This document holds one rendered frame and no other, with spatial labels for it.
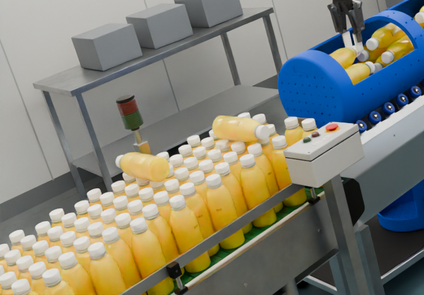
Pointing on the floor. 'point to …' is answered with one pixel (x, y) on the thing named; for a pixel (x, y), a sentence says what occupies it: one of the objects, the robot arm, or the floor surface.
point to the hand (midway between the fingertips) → (353, 42)
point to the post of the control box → (345, 236)
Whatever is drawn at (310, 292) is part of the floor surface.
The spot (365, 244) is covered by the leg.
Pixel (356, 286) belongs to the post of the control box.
